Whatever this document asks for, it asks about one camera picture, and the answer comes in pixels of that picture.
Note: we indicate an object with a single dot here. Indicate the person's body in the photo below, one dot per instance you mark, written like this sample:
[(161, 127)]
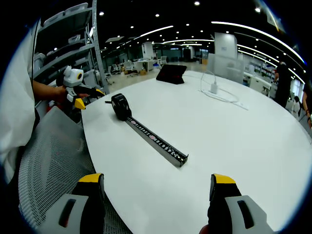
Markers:
[(14, 97)]

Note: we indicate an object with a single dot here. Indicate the person's left forearm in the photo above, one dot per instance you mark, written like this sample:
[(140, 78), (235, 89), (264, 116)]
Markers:
[(42, 90)]

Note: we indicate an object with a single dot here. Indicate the grey mesh chair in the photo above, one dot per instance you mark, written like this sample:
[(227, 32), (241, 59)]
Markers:
[(53, 156)]

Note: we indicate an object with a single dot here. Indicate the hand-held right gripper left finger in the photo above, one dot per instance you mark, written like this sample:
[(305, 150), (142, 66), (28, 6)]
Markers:
[(73, 207)]

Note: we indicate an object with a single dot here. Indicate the white charger plug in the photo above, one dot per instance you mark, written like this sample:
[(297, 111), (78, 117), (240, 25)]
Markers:
[(214, 88)]

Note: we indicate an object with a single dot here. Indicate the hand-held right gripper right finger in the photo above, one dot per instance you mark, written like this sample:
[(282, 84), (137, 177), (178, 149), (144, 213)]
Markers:
[(241, 209)]

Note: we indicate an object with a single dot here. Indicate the grey metal shelf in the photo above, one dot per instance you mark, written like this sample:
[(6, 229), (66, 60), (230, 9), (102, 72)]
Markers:
[(73, 41)]

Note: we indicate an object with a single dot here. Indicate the black tape measure with blade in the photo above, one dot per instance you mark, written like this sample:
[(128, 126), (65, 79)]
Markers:
[(121, 107)]

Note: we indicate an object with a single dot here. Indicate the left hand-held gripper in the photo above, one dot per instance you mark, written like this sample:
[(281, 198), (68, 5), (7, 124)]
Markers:
[(72, 75)]

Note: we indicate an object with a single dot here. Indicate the frosted partition panel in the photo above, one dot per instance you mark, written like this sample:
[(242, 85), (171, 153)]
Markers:
[(226, 67)]

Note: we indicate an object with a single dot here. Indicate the black tablet with stand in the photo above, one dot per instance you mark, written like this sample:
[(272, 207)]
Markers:
[(170, 73)]

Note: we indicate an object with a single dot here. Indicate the white office chair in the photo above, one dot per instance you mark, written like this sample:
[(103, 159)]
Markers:
[(163, 60), (129, 66)]

